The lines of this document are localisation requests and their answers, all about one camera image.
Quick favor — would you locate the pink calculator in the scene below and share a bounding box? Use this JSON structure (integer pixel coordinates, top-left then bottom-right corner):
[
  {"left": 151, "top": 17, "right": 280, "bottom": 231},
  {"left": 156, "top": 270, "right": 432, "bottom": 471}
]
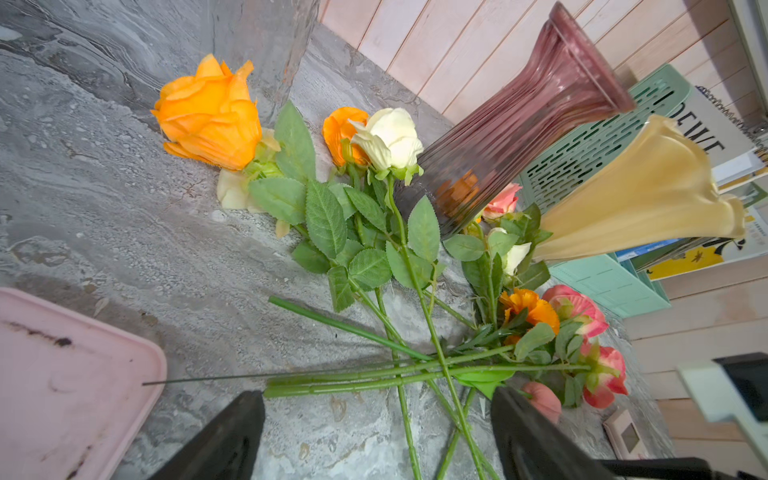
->
[{"left": 603, "top": 409, "right": 650, "bottom": 460}]

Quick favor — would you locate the green file organizer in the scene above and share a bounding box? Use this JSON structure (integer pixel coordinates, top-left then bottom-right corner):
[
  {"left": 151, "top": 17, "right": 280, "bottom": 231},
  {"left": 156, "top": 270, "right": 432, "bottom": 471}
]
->
[{"left": 518, "top": 64, "right": 692, "bottom": 318}]

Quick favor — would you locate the yellow glass vase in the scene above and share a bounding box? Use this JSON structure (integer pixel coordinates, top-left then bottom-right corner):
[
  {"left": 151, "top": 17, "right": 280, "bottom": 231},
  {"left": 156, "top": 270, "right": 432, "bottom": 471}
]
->
[{"left": 534, "top": 116, "right": 746, "bottom": 262}]

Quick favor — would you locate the yellow magazine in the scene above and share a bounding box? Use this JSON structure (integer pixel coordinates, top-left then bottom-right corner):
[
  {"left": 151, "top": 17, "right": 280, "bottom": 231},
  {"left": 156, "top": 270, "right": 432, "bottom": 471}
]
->
[{"left": 646, "top": 200, "right": 767, "bottom": 281}]

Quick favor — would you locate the pink tulip flower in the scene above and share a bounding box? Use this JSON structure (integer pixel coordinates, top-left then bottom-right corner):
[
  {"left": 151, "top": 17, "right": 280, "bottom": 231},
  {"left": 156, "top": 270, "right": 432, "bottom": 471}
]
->
[{"left": 262, "top": 362, "right": 592, "bottom": 424}]

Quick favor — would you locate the pink rose right side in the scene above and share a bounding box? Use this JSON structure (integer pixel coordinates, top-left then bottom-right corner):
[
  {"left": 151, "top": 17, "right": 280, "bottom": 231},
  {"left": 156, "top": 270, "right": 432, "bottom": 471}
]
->
[{"left": 581, "top": 342, "right": 628, "bottom": 409}]

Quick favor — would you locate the purple glass vase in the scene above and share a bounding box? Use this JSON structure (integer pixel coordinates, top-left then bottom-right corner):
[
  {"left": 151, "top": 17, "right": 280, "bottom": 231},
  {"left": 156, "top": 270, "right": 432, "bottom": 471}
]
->
[{"left": 394, "top": 2, "right": 636, "bottom": 238}]

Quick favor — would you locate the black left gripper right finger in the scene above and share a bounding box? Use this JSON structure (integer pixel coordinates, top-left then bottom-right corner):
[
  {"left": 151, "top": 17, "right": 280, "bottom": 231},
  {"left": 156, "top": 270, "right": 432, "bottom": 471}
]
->
[{"left": 490, "top": 387, "right": 600, "bottom": 479}]

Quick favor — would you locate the pink rose flower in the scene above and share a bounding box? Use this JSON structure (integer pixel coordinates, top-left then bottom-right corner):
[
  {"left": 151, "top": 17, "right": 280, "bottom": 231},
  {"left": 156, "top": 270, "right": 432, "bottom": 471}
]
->
[{"left": 543, "top": 284, "right": 609, "bottom": 339}]

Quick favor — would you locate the cream white rose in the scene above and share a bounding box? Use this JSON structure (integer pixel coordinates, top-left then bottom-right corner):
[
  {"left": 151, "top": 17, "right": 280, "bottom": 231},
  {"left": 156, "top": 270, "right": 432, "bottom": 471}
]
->
[{"left": 351, "top": 108, "right": 487, "bottom": 479}]

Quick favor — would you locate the pink rose near vase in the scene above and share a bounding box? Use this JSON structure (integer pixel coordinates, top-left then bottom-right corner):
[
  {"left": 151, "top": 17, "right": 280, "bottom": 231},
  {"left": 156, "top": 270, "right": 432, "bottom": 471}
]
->
[{"left": 481, "top": 182, "right": 522, "bottom": 221}]

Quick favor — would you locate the small orange rose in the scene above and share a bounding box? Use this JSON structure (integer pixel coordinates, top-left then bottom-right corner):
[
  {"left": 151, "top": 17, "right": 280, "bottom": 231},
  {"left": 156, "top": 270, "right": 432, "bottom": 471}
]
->
[{"left": 322, "top": 107, "right": 369, "bottom": 168}]

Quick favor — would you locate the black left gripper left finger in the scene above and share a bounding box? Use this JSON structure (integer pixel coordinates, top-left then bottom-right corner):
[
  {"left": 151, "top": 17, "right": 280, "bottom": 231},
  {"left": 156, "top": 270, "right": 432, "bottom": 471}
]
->
[{"left": 152, "top": 391, "right": 266, "bottom": 480}]

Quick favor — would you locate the pink pencil case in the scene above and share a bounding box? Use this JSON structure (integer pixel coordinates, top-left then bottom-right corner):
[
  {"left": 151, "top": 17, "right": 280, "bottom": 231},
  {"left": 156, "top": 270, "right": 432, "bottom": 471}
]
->
[{"left": 1, "top": 288, "right": 167, "bottom": 479}]

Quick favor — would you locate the orange marigold flower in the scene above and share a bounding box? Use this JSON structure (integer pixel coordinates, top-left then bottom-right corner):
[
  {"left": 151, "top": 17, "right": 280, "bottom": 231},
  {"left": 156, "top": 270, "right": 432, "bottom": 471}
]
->
[{"left": 266, "top": 287, "right": 562, "bottom": 400}]

